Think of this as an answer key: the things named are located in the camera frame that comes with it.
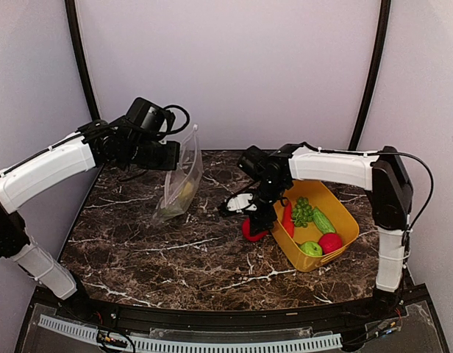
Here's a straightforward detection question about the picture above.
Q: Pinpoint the green grape bunch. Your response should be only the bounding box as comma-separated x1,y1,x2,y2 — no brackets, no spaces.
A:
291,197,313,228

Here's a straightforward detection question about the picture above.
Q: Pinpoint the yellow plastic basket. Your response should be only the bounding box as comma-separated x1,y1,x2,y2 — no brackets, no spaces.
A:
271,180,360,272

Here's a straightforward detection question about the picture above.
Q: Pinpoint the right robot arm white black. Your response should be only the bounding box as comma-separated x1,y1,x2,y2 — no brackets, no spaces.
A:
246,143,418,319

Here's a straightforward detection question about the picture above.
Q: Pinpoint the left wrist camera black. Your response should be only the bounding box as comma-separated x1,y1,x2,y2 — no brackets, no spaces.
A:
124,97,190,142

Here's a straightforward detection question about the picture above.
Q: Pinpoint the red tomato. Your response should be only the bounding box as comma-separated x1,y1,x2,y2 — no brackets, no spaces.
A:
241,218,270,243

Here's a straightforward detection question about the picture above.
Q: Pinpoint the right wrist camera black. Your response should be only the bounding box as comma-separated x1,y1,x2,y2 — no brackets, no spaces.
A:
218,145,279,218

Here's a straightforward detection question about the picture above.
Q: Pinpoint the grey slotted cable duct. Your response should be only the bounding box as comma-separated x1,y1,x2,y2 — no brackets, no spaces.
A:
38,314,343,353

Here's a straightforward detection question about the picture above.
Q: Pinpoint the right black frame post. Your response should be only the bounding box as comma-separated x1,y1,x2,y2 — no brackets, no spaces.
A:
348,0,391,151

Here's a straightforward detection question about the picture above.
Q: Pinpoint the black frame post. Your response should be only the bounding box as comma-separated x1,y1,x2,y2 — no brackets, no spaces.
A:
64,0,100,121
348,0,391,151

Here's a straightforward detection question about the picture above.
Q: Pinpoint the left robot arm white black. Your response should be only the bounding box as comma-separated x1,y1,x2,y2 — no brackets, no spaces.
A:
0,118,180,321

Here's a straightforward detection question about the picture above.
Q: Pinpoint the clear zip top bag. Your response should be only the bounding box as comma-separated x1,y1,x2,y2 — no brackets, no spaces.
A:
152,124,204,225

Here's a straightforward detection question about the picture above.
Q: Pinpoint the green bitter gourd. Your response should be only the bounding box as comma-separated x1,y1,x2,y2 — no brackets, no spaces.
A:
312,207,337,235

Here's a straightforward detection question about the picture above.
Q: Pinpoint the red pomegranate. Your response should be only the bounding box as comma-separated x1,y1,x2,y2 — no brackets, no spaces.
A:
318,233,343,254

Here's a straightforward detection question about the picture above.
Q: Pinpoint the green apple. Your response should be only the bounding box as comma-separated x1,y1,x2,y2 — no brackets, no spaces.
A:
299,241,323,257

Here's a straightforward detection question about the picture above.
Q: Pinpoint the black front rail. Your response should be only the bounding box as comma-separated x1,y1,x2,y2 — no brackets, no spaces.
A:
58,298,407,334

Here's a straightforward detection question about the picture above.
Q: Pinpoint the light green chayote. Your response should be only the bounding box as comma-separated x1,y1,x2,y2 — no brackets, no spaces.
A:
157,204,185,221

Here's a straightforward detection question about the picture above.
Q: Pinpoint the left black frame post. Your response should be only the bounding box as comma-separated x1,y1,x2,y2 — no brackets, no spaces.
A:
64,0,100,121

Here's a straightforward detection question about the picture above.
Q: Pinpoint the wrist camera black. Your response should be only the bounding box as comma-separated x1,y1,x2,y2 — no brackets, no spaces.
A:
124,97,190,142
218,145,279,218

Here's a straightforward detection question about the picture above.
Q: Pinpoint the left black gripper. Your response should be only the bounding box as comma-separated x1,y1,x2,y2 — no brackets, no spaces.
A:
126,136,182,171

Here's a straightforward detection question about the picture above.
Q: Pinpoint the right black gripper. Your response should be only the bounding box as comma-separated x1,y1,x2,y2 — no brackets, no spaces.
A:
243,176,287,235

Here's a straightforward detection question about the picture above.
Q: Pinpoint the yellow bell pepper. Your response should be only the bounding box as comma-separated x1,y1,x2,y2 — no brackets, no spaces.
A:
179,182,196,199

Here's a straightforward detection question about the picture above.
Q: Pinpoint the red chili pepper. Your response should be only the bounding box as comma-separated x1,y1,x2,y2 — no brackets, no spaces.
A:
282,202,295,238

